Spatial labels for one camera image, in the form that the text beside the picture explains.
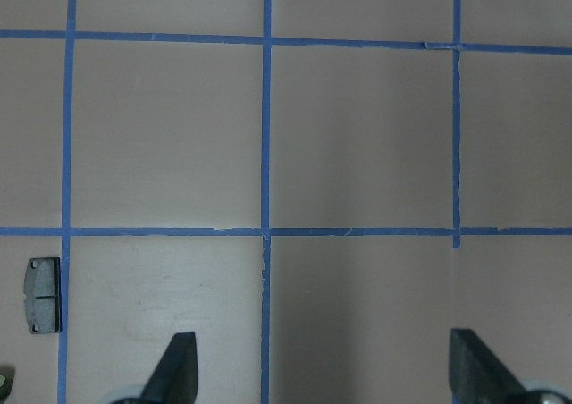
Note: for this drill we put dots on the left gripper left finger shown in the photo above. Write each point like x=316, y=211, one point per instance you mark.
x=175, y=378

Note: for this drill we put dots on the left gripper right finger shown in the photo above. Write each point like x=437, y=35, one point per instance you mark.
x=476, y=375

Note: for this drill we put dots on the black brake pad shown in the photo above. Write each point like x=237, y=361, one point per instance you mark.
x=42, y=295

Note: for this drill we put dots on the dark green brake shoe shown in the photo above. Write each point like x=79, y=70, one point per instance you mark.
x=7, y=374

